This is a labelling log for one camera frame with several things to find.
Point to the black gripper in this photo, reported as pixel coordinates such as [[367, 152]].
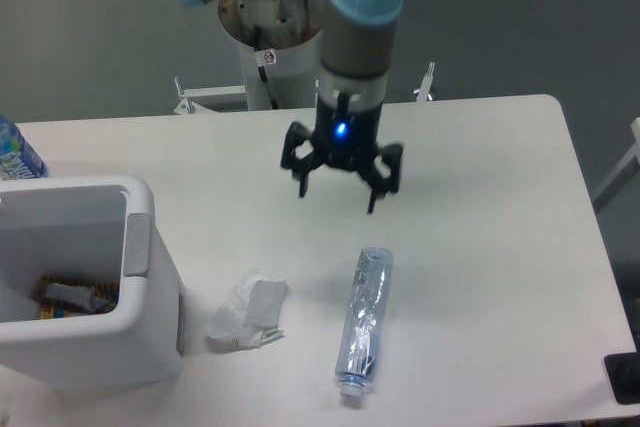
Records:
[[344, 140]]

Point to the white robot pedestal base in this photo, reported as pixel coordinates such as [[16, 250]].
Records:
[[279, 49]]

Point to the white trash can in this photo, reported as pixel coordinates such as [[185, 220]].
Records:
[[93, 230]]

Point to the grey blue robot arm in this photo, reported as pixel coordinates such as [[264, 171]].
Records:
[[355, 56]]

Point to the blue labelled water bottle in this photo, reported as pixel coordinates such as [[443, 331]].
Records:
[[19, 160]]

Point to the white frame at right edge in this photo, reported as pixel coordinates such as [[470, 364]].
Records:
[[619, 175]]

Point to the crushed clear plastic bottle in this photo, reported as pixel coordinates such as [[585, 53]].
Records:
[[358, 354]]

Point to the black table clamp mount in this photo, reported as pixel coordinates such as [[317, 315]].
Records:
[[623, 373]]

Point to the white paper wrapper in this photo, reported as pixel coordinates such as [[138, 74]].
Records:
[[249, 316]]

